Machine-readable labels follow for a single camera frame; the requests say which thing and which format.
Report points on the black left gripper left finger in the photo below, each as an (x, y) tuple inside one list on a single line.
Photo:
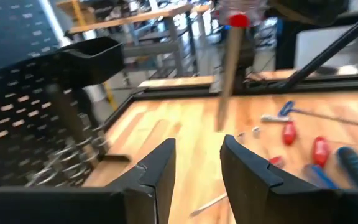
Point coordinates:
[(73, 207)]

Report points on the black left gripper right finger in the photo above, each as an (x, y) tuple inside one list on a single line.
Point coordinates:
[(291, 208)]

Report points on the red stubby screwdriver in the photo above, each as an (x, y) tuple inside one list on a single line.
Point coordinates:
[(289, 133), (321, 152)]

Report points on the black and blue large screwdriver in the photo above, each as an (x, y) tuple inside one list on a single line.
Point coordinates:
[(357, 168)]

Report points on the small silver socket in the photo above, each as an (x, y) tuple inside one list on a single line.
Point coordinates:
[(256, 132), (241, 137)]

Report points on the silver deep socket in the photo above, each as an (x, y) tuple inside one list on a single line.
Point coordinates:
[(273, 118)]

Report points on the black plastic pegboard bin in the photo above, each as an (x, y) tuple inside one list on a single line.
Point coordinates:
[(98, 65)]

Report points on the light wooden desk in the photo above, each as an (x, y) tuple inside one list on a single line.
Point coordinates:
[(135, 18)]

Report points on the black aluminium frame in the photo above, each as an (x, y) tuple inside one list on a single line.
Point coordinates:
[(337, 82)]

